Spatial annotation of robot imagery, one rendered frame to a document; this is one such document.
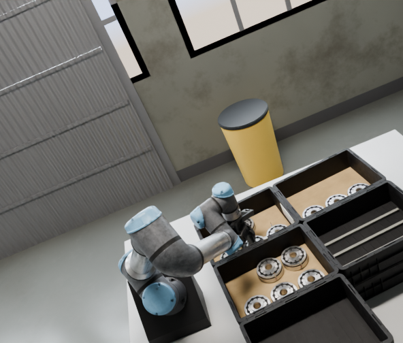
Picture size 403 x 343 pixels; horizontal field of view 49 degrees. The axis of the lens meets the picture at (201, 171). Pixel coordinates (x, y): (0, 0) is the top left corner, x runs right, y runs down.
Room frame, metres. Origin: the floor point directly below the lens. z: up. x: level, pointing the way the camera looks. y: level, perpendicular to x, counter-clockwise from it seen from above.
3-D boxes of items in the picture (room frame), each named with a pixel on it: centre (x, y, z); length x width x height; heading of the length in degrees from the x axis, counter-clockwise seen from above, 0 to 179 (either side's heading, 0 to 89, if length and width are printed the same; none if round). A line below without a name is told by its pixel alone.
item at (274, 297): (1.09, -0.09, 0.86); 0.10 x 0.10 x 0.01
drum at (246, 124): (2.94, -0.46, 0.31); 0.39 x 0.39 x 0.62
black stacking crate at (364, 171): (1.48, -0.47, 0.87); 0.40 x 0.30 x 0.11; 93
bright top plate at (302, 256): (1.23, -0.20, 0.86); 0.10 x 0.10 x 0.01
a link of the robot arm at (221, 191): (1.38, -0.04, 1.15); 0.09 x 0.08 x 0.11; 112
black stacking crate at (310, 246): (1.15, -0.09, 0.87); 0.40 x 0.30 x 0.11; 93
